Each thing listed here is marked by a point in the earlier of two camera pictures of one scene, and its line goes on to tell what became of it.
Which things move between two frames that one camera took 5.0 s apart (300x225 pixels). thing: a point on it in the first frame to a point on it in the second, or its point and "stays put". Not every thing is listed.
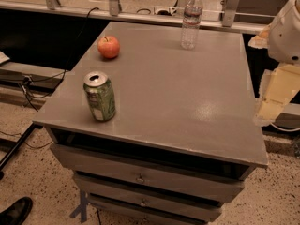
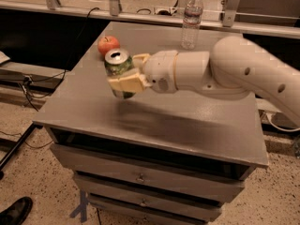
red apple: (109, 47) stays put
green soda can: (99, 96) to (117, 61)
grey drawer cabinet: (183, 140) stays put
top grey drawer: (87, 163) stays put
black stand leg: (17, 146) stays put
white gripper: (286, 35) to (160, 69)
